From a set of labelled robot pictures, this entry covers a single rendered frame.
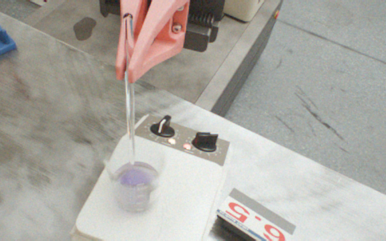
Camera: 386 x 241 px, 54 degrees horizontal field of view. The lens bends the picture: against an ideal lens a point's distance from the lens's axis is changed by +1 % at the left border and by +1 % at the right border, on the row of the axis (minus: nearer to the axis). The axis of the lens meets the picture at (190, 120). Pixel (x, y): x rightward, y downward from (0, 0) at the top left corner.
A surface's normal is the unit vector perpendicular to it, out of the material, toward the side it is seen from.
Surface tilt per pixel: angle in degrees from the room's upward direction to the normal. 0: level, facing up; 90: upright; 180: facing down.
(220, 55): 0
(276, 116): 0
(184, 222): 0
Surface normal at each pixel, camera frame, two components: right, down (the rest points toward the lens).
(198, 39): -0.22, 0.77
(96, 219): 0.11, -0.59
